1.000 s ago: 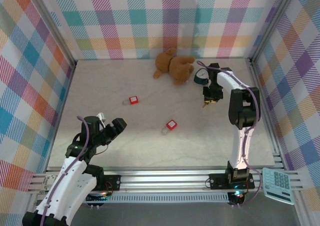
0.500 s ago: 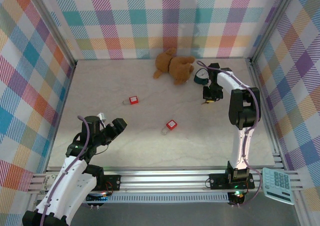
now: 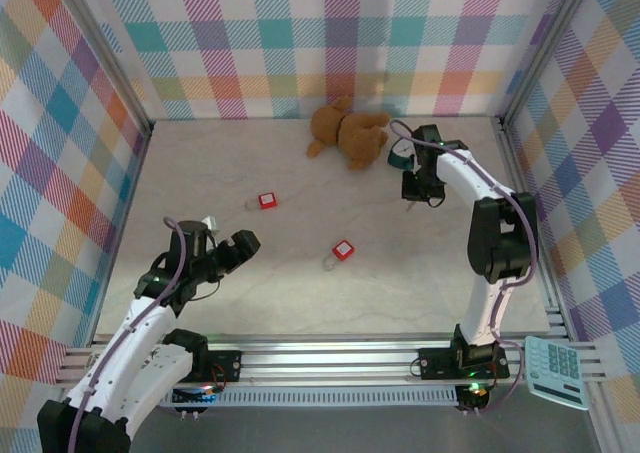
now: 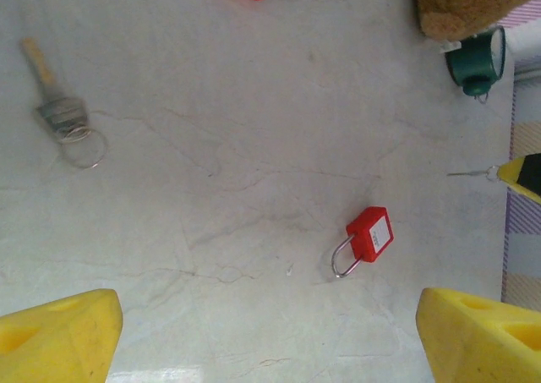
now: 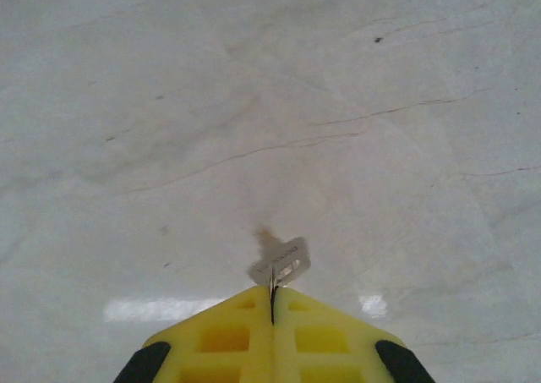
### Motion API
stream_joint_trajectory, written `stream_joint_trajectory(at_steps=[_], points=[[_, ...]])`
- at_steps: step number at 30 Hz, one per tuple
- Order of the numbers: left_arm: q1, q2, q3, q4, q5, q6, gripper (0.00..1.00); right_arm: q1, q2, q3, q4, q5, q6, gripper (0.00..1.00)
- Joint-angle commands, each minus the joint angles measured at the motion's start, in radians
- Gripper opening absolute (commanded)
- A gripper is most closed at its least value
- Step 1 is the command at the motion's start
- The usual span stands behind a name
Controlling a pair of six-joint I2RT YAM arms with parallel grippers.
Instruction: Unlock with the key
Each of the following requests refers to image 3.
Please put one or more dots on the small silver key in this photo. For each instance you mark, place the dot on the small silver key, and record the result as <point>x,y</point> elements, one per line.
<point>410,206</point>

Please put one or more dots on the red safety padlock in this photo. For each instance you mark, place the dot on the red safety padlock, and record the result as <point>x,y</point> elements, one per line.
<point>267,201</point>
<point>343,249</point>

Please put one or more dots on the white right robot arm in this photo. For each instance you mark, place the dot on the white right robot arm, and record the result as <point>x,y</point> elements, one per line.
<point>475,178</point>

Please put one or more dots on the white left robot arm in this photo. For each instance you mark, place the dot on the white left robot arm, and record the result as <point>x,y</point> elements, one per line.
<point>125,343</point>

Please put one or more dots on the teal alarm clock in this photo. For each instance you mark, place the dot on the teal alarm clock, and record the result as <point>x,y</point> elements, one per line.
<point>397,159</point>

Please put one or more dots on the brown teddy bear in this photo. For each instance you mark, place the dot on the brown teddy bear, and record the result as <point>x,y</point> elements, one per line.
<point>357,138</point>

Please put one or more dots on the light blue calculator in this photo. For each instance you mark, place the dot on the light blue calculator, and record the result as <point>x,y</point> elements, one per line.
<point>557,373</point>

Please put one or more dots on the aluminium side rail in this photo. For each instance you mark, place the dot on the aluminium side rail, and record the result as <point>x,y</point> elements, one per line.
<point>116,253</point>
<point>550,285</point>

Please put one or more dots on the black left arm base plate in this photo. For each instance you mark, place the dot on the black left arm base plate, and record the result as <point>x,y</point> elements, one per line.
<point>230,365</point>

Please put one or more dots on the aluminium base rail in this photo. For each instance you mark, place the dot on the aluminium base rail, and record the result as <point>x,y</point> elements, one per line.
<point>325,363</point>

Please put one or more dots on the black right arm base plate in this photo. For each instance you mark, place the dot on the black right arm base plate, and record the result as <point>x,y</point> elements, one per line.
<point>435,363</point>

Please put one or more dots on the aluminium frame post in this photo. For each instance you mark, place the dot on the aluminium frame post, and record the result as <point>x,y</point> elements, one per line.
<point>107,55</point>
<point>542,48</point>

